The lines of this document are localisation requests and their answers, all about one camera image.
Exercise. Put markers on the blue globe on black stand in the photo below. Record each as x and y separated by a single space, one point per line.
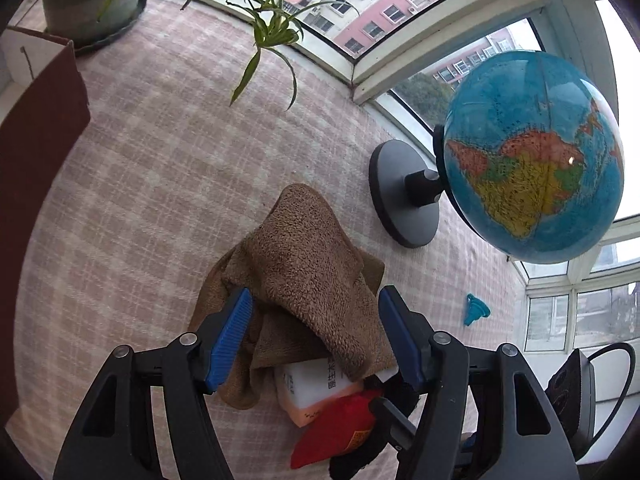
525 125

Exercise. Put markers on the red fabric pouch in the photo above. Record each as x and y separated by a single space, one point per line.
330 435

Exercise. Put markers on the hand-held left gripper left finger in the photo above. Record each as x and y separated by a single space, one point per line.
232 340

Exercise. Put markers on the grey-green flower pot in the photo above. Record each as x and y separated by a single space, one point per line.
85 0

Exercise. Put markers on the white and orange tissue pack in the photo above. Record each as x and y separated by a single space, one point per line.
310 390

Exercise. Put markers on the maroon cardboard box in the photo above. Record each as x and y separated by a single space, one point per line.
35 160

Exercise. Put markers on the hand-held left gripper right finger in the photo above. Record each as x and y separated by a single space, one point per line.
397 340

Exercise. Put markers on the small blue funnel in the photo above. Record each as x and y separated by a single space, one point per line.
475 312

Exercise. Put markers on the green spider plant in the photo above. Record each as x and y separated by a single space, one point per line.
270 25

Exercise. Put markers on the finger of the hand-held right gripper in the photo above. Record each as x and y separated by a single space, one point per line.
395 422

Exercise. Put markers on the pink checked blanket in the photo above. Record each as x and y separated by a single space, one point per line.
150 185

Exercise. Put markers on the brown fleece towel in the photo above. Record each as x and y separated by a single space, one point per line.
300 260

